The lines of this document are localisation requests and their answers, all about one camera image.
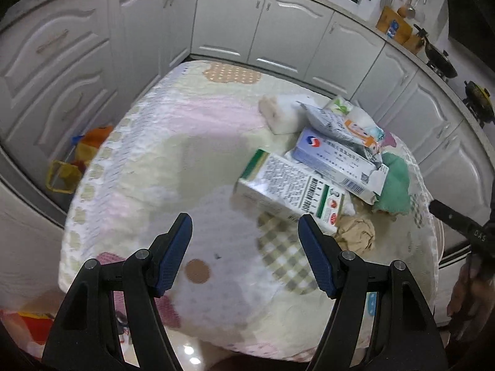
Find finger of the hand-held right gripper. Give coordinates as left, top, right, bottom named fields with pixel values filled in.
left=429, top=199, right=471, bottom=235

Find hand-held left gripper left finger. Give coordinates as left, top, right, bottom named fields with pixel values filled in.
left=42, top=212, right=194, bottom=371

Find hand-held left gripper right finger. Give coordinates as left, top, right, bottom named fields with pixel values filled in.
left=298, top=214, right=453, bottom=371

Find green white medicine box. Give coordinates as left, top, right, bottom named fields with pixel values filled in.
left=235, top=149, right=346, bottom=236

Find white cloth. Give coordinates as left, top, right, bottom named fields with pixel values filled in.
left=258, top=93, right=308, bottom=136

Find person's right hand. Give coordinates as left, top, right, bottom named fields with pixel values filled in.
left=446, top=257, right=495, bottom=343

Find crumpled brown paper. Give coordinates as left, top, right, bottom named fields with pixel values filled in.
left=333, top=215, right=377, bottom=254

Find white crumpled tissue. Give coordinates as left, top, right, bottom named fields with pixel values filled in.
left=342, top=191, right=358, bottom=217

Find green cloth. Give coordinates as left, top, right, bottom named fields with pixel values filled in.
left=373, top=152, right=411, bottom=216

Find patchwork quilt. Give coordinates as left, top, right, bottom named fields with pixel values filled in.
left=58, top=60, right=439, bottom=356

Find blue white medicine box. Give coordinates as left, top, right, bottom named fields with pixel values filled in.
left=291, top=126, right=390, bottom=206

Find yellow black pot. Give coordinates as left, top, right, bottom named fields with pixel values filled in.
left=463, top=80, right=495, bottom=125

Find white orange packet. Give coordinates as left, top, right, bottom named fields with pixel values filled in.
left=343, top=118, right=383, bottom=147

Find grey plastic packet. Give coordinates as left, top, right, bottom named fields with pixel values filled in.
left=297, top=101, right=385, bottom=151

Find yellow toy basket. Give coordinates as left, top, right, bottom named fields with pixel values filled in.
left=46, top=160, right=83, bottom=194

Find orange toy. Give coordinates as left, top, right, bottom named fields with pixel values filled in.
left=71, top=126, right=115, bottom=171

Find green leaf tissue packet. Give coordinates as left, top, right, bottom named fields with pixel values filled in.
left=324, top=96, right=357, bottom=118

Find red packet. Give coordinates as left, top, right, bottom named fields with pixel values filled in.
left=17, top=311, right=55, bottom=356

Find black wok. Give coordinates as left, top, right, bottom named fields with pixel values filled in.
left=413, top=24, right=459, bottom=81

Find wooden cutting board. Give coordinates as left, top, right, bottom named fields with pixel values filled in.
left=376, top=6, right=413, bottom=44

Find white kitchen cabinets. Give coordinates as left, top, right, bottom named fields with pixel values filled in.
left=0, top=0, right=495, bottom=248

